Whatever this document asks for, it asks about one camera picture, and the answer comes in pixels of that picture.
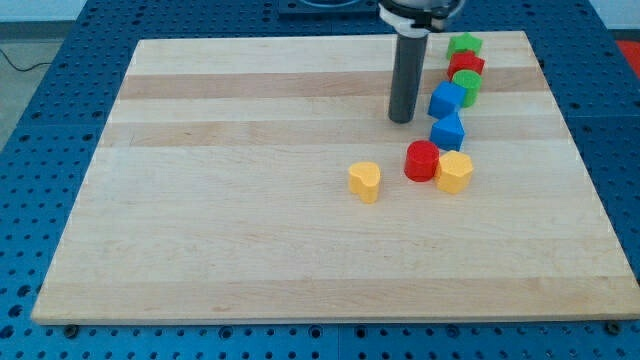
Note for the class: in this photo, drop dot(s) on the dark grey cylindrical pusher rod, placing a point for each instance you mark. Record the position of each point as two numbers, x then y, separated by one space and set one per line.
406 78

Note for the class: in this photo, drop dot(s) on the blue cube block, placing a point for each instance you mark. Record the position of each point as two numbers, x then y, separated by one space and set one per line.
447 98

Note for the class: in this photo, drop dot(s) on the red cube block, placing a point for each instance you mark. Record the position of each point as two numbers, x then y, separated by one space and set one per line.
467 60

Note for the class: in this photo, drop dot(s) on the blue triangle block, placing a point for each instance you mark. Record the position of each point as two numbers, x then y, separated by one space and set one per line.
448 132

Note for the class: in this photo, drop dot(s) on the green star block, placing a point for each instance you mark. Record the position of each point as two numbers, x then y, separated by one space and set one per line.
463 43

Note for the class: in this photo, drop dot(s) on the green cylinder block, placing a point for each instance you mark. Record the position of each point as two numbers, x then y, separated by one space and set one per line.
471 82

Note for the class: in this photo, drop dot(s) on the red cylinder block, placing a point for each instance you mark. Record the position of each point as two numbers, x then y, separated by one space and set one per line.
422 158

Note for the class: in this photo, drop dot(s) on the yellow hexagon block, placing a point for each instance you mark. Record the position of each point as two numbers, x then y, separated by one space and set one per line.
454 172

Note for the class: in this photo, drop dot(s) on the yellow heart block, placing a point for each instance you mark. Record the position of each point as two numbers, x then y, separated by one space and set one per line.
364 179

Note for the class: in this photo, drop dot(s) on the wooden board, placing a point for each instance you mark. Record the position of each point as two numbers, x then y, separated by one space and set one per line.
218 194

